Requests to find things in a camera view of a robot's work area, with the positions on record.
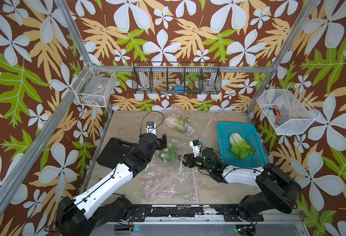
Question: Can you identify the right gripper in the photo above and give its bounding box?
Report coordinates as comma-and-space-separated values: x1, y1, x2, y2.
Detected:
177, 153, 213, 173

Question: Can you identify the zip-top bag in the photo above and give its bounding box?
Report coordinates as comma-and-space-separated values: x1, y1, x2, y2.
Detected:
156, 139, 191, 174
141, 163, 198, 202
164, 105, 212, 138

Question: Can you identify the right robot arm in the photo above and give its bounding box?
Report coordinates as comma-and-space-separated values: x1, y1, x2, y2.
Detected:
179, 146, 302, 221

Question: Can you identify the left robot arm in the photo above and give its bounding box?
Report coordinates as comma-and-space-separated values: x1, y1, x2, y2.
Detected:
54, 133, 167, 236

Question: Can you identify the blue small box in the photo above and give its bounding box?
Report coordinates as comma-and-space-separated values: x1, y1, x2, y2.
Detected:
174, 86, 184, 94

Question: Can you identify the black plastic case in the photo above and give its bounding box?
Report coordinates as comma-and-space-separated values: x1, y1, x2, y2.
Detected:
97, 138, 138, 169

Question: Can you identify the teal plastic basket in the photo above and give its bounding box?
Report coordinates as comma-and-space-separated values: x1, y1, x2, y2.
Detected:
217, 122, 268, 168

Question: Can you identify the orange black tool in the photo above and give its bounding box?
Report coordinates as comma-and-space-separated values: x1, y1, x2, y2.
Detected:
272, 106, 282, 125

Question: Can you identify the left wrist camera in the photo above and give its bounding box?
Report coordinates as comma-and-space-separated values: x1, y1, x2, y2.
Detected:
146, 122, 157, 135

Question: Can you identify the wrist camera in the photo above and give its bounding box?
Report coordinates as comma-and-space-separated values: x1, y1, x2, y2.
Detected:
189, 140, 202, 157
146, 122, 157, 135

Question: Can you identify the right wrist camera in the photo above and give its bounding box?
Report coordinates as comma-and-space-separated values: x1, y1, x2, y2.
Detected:
189, 140, 202, 157

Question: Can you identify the black wire basket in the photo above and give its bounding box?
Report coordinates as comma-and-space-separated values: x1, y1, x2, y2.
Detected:
131, 62, 222, 94

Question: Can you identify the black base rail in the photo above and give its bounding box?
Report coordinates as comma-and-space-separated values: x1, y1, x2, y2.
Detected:
128, 204, 250, 222

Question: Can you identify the white wire basket left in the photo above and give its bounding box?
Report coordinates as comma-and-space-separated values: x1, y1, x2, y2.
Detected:
72, 65, 117, 107

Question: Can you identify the white wire basket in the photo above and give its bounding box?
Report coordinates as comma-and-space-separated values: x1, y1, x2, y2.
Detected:
72, 65, 117, 107
257, 88, 320, 136

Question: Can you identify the white wire basket right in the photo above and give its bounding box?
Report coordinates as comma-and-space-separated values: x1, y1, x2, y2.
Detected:
257, 88, 320, 136

